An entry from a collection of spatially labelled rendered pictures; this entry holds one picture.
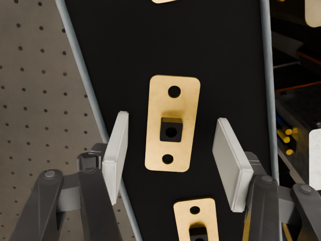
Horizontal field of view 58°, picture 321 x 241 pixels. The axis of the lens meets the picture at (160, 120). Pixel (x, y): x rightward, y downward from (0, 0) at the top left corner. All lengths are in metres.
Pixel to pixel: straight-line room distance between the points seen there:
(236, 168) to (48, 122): 0.67
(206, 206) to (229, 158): 0.10
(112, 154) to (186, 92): 0.09
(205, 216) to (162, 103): 0.12
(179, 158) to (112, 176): 0.10
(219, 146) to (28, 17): 0.60
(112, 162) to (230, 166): 0.07
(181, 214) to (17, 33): 0.58
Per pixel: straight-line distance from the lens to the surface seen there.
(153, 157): 0.25
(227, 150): 0.19
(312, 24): 0.33
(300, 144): 0.36
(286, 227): 0.17
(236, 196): 0.17
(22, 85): 0.78
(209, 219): 0.29
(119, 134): 0.18
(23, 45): 0.75
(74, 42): 0.22
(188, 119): 0.23
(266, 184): 0.16
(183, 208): 0.28
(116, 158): 0.16
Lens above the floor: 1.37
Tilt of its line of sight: 66 degrees down
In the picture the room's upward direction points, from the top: 180 degrees clockwise
